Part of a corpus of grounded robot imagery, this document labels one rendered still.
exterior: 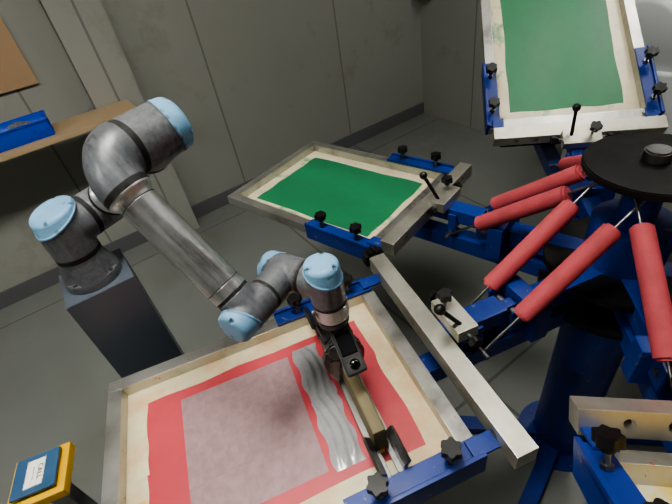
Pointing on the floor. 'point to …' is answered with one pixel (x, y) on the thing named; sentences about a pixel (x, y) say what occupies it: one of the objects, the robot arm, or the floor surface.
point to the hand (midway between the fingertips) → (348, 375)
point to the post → (65, 491)
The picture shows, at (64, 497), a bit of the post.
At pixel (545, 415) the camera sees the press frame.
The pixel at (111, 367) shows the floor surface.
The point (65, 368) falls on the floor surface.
